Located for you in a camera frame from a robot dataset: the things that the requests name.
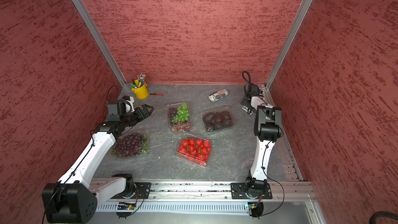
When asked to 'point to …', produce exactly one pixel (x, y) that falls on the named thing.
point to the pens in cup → (139, 82)
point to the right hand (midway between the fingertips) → (249, 106)
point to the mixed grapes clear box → (179, 116)
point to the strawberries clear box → (193, 149)
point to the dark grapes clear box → (132, 144)
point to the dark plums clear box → (218, 118)
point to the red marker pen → (155, 94)
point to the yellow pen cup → (140, 89)
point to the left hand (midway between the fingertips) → (148, 114)
